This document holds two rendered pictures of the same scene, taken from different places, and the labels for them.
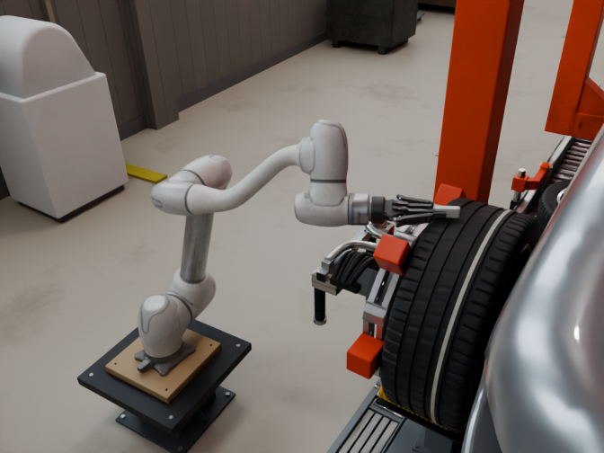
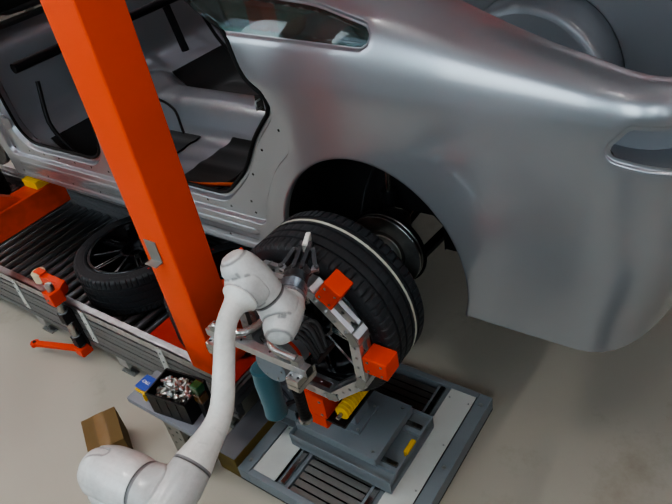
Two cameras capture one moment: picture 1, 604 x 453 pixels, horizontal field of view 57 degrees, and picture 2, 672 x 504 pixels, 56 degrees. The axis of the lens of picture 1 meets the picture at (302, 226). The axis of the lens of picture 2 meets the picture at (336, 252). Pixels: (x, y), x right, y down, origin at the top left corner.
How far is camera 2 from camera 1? 165 cm
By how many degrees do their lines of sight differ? 67
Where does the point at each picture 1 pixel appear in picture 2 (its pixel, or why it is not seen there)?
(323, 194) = (289, 300)
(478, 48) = (157, 149)
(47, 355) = not seen: outside the picture
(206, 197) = (212, 439)
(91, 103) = not seen: outside the picture
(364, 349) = (382, 355)
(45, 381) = not seen: outside the picture
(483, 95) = (178, 182)
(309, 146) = (254, 280)
